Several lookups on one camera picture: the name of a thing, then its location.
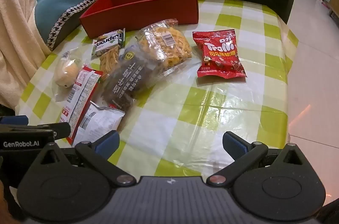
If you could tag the gold striped snack packet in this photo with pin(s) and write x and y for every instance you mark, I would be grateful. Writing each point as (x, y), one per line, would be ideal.
(108, 62)

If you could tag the red and white snack packet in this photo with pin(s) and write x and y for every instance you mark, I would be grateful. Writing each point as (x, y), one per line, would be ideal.
(79, 91)

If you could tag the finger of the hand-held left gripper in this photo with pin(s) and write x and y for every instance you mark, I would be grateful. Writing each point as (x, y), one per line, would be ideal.
(62, 130)
(13, 120)

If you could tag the teal blanket with houndstooth trim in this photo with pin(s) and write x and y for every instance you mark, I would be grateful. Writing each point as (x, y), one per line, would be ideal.
(50, 12)

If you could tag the cream towel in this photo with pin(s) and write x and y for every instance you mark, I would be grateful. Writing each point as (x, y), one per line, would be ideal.
(16, 41)

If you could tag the red gummy candy packet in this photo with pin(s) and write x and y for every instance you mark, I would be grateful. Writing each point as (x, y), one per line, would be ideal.
(219, 54)

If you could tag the red cardboard box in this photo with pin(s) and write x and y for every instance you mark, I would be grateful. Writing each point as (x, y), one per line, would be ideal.
(148, 12)

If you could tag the dark brown snack packet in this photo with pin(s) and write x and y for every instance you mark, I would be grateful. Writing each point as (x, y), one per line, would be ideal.
(127, 80)

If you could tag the silver snack pouch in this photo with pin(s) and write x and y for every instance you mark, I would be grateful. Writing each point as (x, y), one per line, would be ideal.
(100, 120)

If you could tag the green white wafer packet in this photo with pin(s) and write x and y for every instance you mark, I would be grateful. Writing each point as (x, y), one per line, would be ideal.
(108, 39)

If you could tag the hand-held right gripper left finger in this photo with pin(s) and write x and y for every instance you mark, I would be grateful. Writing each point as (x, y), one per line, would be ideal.
(107, 145)

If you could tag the green white checkered tablecloth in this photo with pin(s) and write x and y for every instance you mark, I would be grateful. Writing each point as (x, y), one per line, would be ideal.
(212, 112)

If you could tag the clear packet yellow fried snacks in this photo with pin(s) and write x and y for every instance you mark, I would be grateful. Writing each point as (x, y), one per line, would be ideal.
(164, 46)

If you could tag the round pastry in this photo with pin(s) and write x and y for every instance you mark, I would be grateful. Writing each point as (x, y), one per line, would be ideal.
(66, 72)

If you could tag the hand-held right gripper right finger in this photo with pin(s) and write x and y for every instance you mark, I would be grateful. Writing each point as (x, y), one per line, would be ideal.
(234, 144)

